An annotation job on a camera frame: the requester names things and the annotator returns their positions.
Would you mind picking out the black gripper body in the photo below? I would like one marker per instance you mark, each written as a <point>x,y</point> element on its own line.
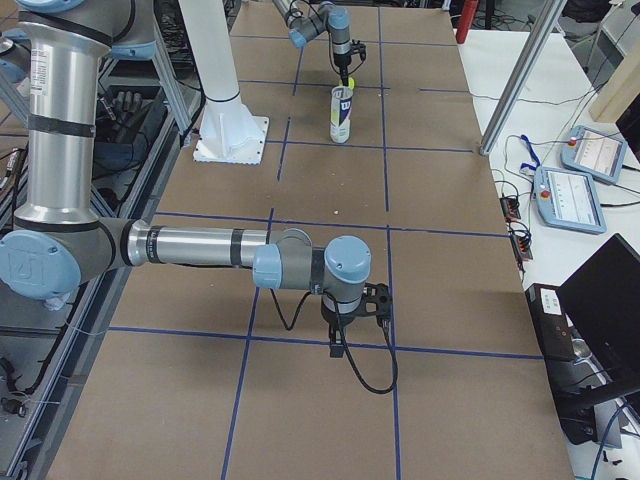
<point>336,318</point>
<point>342,63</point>

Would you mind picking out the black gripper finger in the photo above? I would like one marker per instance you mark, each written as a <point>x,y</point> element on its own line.
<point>336,343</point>
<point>344,77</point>

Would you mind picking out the Wilson tennis ball can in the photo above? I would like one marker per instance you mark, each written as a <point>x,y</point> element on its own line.
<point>340,112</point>

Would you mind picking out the red cylinder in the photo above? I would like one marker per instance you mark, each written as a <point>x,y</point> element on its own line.
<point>466,20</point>

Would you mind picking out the orange black adapter box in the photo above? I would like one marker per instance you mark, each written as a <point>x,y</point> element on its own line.
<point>510,207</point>

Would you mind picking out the black computer box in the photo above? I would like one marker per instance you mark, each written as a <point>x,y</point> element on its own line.
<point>584,395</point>

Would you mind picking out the near teach pendant tablet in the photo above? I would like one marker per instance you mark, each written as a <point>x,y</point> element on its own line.
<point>568,200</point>

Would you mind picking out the teach pendant tablet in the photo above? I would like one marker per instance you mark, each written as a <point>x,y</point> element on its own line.
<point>568,200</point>
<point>594,152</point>

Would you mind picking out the far teach pendant tablet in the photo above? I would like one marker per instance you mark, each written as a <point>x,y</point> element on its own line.
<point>594,152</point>

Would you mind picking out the black laptop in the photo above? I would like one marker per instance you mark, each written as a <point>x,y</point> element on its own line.
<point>602,300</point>

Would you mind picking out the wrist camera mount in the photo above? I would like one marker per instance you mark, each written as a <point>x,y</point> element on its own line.
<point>358,48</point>
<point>376,301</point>

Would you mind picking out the white pedestal column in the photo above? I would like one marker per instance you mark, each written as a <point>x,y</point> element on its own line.
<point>228,132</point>

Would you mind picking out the aluminium frame post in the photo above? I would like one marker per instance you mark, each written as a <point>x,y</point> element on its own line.
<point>532,49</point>

